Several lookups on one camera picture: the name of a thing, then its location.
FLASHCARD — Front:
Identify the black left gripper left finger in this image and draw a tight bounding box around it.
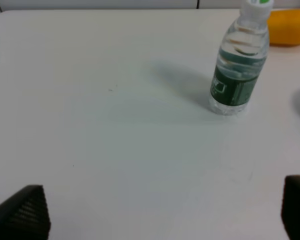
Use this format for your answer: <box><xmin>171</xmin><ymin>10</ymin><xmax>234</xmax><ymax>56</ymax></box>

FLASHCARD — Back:
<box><xmin>0</xmin><ymin>185</ymin><xmax>51</xmax><ymax>240</ymax></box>

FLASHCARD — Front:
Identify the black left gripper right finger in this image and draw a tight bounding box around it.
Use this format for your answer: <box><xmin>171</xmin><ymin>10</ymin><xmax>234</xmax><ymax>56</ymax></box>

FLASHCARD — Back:
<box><xmin>281</xmin><ymin>175</ymin><xmax>300</xmax><ymax>240</ymax></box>

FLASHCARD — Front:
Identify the yellow mango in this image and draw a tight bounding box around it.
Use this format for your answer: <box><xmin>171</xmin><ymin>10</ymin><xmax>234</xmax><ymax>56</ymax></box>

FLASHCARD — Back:
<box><xmin>267</xmin><ymin>9</ymin><xmax>300</xmax><ymax>46</ymax></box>

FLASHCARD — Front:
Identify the clear water bottle green label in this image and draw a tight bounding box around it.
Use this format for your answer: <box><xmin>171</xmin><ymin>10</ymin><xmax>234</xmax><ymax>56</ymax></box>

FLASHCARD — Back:
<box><xmin>209</xmin><ymin>0</ymin><xmax>274</xmax><ymax>116</ymax></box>

